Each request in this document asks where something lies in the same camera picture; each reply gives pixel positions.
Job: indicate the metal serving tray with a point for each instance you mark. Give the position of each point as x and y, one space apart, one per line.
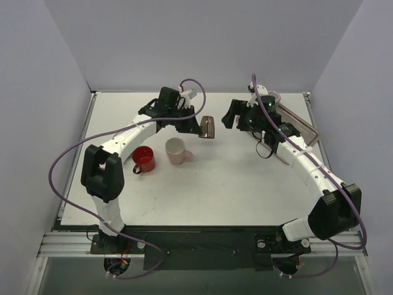
306 130

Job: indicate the purple mug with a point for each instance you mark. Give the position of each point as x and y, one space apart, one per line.
276 95

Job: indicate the pink ceramic mug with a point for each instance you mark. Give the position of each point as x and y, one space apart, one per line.
176 151

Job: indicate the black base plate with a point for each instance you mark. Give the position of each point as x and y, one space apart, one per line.
203 247

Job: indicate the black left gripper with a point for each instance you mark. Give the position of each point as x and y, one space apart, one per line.
183 120

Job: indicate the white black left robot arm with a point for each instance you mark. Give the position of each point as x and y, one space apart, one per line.
102 169

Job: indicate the red mug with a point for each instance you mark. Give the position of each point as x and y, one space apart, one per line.
144 160

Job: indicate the brown patterned cup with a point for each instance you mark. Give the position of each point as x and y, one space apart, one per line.
207 126

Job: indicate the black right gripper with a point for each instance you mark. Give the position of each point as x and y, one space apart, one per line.
240 115

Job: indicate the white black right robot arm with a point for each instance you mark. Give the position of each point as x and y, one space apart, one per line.
337 206

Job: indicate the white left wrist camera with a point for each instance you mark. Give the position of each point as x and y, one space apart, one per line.
188 94

